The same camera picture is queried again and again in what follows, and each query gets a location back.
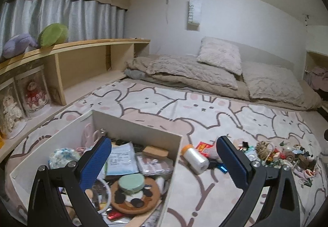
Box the clear pink packet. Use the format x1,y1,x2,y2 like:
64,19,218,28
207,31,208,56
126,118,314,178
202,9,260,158
135,151,175,175

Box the pink scissors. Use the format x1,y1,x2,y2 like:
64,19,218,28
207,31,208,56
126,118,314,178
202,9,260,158
82,123,105,153

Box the white hanging paper bag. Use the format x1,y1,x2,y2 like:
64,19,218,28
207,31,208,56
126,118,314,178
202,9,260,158
187,0,202,30

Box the spotted wooden round coaster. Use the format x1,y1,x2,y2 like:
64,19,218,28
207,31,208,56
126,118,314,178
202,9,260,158
111,177,162,215

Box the film roll with orange cap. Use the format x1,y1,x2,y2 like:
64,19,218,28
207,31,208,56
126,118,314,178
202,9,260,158
181,144,210,175

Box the red dressed doll in case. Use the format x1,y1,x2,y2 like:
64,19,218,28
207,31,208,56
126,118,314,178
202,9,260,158
15,72,50,117

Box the white crumpled plastic bag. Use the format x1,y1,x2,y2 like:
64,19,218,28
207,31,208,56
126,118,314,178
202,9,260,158
205,146,221,159

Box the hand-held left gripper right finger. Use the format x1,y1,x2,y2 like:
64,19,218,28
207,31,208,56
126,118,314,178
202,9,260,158
216,136,300,227

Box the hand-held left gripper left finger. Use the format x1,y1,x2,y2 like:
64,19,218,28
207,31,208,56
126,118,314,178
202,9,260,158
27,136,112,227

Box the purple plush toy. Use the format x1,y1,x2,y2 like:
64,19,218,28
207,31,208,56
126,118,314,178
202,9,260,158
2,33,40,59

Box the mint round tin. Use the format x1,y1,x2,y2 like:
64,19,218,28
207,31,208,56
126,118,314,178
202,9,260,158
118,174,146,194

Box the long quilted beige pillow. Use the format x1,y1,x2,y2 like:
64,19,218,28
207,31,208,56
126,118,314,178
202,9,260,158
146,54,239,90

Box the white cardboard box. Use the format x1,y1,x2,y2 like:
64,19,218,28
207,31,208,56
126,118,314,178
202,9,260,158
10,110,183,227

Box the red snack packet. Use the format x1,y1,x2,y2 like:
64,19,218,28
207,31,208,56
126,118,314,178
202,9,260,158
196,141,214,154

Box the beige rope bundle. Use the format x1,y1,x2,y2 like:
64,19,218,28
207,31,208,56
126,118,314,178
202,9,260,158
256,141,273,159

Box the small wooden block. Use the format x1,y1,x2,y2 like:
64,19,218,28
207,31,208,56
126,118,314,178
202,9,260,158
142,146,168,158

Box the cream dressed doll in case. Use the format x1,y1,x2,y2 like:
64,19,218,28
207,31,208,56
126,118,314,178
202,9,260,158
0,84,26,138

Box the floral shower cap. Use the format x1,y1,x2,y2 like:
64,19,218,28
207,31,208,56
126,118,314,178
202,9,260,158
49,148,81,170

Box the grey curtain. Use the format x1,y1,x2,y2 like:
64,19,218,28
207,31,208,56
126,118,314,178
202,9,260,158
0,0,126,56

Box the wooden bedside shelf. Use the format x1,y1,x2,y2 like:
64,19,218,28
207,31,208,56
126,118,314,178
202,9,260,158
0,38,151,158

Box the wide quilted beige pillow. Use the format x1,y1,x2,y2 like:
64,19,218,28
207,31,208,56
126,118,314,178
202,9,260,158
241,61,309,105

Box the blue white sachet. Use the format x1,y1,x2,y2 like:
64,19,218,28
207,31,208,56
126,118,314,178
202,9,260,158
106,142,140,176

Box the fluffy beige pillow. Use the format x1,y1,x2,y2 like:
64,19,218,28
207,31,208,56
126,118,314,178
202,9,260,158
197,36,243,76

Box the white plastic ring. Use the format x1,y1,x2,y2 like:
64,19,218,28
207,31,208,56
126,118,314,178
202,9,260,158
97,178,113,213

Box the white wall cable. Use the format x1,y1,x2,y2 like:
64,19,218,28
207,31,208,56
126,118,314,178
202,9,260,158
164,0,171,25

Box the pile of clothes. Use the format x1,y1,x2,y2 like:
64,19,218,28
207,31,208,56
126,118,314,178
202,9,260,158
307,66,328,90

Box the green plush toy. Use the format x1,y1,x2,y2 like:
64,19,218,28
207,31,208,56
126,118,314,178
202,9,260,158
38,23,69,47

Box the bunny printed bedsheet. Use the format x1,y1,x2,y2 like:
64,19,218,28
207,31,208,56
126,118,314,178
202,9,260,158
5,81,328,227

